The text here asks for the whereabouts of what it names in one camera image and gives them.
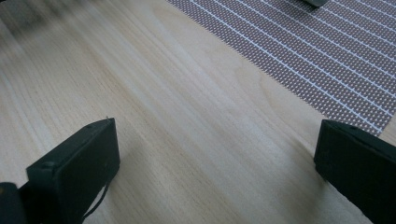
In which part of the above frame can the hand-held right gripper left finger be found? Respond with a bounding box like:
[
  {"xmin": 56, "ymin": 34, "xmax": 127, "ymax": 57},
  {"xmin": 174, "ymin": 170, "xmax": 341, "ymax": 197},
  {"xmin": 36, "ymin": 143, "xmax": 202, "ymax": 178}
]
[{"xmin": 18, "ymin": 117, "xmax": 121, "ymax": 224}]

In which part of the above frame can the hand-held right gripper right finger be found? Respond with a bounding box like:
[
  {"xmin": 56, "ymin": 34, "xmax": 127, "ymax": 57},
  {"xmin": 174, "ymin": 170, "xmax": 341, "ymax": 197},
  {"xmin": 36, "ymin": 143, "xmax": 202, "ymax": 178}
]
[{"xmin": 313, "ymin": 119, "xmax": 396, "ymax": 224}]

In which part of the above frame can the brown woven striped placemat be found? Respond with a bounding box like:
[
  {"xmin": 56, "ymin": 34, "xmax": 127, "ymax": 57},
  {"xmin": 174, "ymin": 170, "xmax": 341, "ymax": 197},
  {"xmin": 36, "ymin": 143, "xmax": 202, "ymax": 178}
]
[{"xmin": 166, "ymin": 0, "xmax": 396, "ymax": 137}]

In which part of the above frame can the grey object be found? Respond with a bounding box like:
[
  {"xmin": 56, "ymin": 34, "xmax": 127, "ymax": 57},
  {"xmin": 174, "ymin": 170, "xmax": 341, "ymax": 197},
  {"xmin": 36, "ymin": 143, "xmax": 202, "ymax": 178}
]
[{"xmin": 302, "ymin": 0, "xmax": 330, "ymax": 7}]

